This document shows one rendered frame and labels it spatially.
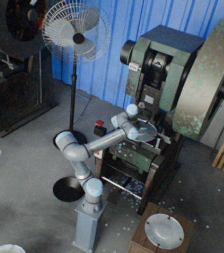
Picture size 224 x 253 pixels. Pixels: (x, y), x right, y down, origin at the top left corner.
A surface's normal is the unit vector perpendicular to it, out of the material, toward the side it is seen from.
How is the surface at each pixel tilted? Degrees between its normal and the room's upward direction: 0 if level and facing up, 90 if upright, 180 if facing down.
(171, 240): 0
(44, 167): 0
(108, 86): 90
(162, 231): 0
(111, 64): 90
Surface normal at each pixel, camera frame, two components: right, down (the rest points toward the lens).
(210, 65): -0.33, -0.10
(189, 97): -0.49, 0.37
